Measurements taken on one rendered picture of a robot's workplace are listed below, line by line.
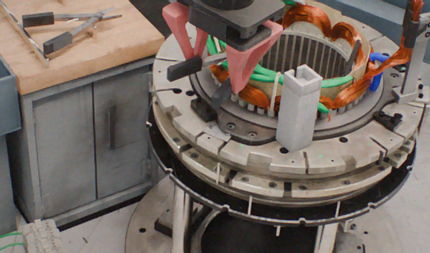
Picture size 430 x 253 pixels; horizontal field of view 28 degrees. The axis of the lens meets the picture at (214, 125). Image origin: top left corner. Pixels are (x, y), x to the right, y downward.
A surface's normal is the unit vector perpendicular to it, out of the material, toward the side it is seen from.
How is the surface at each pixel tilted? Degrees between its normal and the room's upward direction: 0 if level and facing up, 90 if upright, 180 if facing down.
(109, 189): 90
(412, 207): 0
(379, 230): 0
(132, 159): 90
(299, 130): 90
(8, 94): 90
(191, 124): 0
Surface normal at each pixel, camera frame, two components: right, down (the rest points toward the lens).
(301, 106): 0.58, 0.55
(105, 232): 0.06, -0.77
